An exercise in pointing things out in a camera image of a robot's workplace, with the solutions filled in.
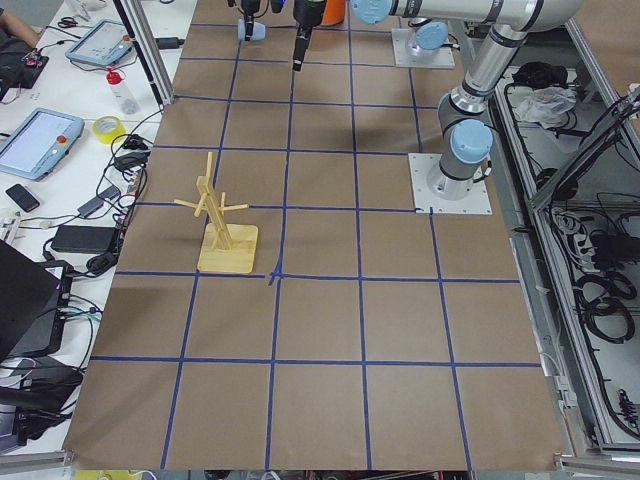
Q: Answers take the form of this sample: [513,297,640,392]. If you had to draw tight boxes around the crumpled white cloth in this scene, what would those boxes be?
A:
[514,86,576,128]

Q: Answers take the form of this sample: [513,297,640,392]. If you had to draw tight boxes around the black power adapter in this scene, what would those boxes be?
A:
[51,225,116,254]

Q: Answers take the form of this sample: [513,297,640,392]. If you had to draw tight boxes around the aluminium frame post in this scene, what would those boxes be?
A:
[113,0,174,107]

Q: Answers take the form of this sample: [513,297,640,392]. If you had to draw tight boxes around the teach pendant near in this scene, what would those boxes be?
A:
[1,108,85,180]

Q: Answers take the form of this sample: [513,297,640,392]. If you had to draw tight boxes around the teach pendant far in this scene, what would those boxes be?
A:
[65,19,133,67]

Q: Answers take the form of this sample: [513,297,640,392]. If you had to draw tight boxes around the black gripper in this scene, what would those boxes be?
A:
[240,0,327,72]

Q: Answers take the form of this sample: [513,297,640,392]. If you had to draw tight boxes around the black scissors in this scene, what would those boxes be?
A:
[57,16,79,29]

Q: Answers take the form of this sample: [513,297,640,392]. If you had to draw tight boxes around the black laptop computer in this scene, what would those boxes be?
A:
[1,242,72,360]

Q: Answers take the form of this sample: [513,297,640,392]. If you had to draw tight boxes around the black smartphone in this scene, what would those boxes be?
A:
[5,184,40,212]

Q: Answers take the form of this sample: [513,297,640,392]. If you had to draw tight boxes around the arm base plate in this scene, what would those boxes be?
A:
[391,28,455,69]
[408,153,492,216]

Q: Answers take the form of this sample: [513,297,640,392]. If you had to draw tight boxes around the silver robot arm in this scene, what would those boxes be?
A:
[351,0,583,201]
[228,1,449,70]

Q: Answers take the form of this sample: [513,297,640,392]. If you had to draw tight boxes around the teach pendant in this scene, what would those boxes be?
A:
[1,108,85,180]
[65,19,133,67]

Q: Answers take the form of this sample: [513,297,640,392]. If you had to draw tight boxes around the wooden cup rack stand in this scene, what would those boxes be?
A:
[174,152,259,274]

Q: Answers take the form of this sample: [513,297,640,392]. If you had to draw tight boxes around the large orange can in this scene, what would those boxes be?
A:
[321,0,346,26]

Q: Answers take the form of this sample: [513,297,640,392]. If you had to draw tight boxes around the yellow tape roll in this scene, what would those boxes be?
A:
[92,115,126,144]

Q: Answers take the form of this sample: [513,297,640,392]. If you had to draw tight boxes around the red cap squeeze bottle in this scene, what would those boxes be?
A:
[106,67,139,115]

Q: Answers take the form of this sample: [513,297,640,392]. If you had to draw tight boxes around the light blue plastic cup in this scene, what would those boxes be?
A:
[237,19,266,42]

